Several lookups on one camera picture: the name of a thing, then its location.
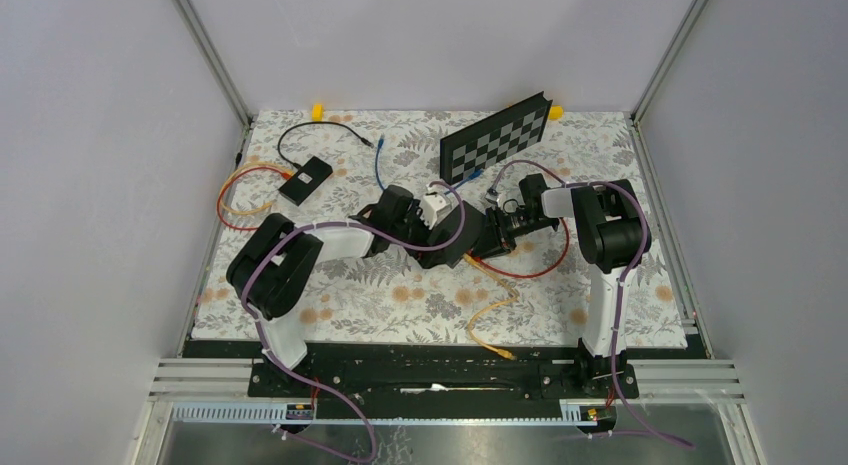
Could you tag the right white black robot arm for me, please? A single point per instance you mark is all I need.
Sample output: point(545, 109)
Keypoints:
point(612, 235)

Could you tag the floral patterned table mat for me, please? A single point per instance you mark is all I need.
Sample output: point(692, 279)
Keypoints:
point(545, 295)

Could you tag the left yellow corner clip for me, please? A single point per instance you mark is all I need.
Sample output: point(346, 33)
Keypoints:
point(317, 112)

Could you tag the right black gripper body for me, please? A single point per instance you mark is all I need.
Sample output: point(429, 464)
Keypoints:
point(506, 228)

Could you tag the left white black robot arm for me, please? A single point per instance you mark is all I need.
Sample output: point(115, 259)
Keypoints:
point(270, 272)

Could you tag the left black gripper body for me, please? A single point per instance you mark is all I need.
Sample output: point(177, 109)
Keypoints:
point(412, 229)

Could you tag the small black adapter box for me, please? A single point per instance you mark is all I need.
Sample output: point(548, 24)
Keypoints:
point(305, 181)

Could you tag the right yellow corner clip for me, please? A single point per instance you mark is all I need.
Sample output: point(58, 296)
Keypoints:
point(555, 112)

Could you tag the yellow corner clip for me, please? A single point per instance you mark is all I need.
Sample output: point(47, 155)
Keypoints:
point(317, 112)
point(555, 112)

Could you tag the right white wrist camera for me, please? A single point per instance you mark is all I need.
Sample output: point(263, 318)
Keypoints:
point(492, 196)

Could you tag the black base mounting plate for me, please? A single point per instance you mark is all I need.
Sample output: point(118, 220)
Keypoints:
point(429, 381)

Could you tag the black white checkerboard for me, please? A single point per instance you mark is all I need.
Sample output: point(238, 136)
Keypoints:
point(493, 139)

